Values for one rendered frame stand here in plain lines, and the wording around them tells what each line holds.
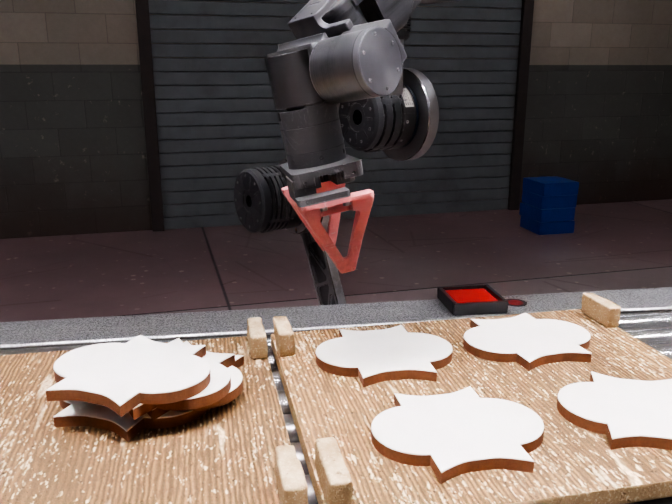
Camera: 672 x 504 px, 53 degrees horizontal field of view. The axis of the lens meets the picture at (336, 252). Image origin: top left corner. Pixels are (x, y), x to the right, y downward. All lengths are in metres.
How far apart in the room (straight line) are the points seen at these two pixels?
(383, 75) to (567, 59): 5.80
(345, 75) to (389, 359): 0.29
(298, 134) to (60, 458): 0.34
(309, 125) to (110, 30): 4.73
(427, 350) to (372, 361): 0.07
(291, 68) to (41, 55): 4.77
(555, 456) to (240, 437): 0.26
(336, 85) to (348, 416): 0.29
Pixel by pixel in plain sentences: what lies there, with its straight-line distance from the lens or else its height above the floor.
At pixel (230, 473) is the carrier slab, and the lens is 0.54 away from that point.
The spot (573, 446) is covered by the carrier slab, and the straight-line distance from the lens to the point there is 0.60.
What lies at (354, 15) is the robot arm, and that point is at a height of 1.28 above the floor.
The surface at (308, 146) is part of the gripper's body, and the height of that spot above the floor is 1.17.
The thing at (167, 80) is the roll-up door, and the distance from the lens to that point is 5.28.
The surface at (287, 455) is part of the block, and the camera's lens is 0.51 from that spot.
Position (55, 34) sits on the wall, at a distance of 5.34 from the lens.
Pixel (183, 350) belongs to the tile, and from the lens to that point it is 0.65.
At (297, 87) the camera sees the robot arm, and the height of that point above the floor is 1.22.
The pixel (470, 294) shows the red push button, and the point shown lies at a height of 0.93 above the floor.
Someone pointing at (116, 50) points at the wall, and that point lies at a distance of 5.31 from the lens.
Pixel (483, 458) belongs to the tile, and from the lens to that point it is 0.55.
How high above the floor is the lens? 1.24
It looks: 16 degrees down
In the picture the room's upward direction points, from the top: straight up
